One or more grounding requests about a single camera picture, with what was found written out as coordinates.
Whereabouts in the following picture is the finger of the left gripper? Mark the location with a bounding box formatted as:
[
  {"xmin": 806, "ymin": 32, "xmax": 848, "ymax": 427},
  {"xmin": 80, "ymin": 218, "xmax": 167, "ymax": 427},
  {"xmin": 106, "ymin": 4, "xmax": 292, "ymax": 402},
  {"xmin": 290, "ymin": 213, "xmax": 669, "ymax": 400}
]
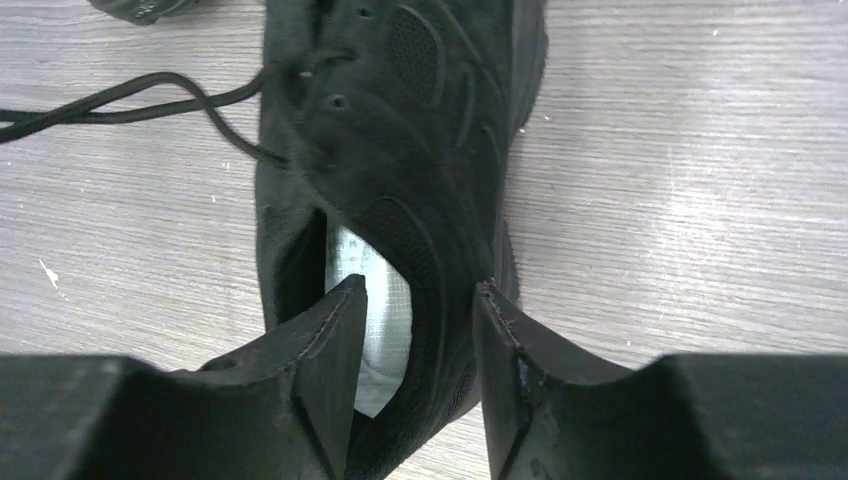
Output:
[{"xmin": 89, "ymin": 0, "xmax": 198, "ymax": 26}]

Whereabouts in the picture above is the black shoelace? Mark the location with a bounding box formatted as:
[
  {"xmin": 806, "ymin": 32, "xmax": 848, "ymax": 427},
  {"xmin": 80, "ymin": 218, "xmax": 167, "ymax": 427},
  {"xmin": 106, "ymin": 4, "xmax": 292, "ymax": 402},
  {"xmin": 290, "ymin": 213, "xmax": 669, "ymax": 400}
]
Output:
[{"xmin": 0, "ymin": 62, "xmax": 293, "ymax": 167}]

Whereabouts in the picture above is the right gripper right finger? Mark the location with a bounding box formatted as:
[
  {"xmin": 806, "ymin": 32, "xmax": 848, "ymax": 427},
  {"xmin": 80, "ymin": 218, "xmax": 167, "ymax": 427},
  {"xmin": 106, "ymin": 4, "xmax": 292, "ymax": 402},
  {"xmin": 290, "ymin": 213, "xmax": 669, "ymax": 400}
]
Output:
[{"xmin": 474, "ymin": 283, "xmax": 847, "ymax": 480}]

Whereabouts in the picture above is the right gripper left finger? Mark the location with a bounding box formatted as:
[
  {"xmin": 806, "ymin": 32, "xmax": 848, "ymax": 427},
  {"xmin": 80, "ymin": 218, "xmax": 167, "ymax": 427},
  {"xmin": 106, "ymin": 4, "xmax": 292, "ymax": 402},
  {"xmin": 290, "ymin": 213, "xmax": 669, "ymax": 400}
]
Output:
[{"xmin": 1, "ymin": 275, "xmax": 367, "ymax": 480}]

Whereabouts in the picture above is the black shoe with laces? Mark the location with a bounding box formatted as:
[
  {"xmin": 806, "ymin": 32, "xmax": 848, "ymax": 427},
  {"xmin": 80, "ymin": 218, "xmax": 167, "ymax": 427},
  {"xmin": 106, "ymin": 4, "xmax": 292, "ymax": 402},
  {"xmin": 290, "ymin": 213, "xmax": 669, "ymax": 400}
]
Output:
[{"xmin": 255, "ymin": 1, "xmax": 548, "ymax": 479}]

